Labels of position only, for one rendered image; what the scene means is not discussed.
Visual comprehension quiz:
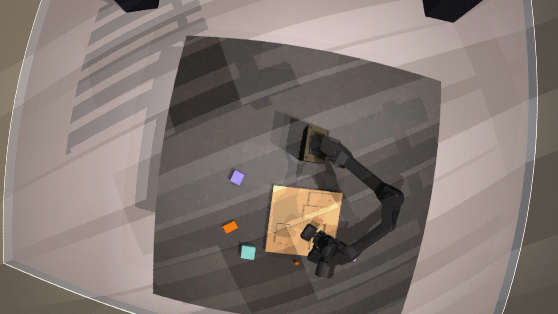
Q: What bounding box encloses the purple block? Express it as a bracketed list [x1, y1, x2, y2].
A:
[231, 170, 245, 186]

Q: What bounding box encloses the light blue flat block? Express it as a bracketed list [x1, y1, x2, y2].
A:
[241, 244, 256, 260]

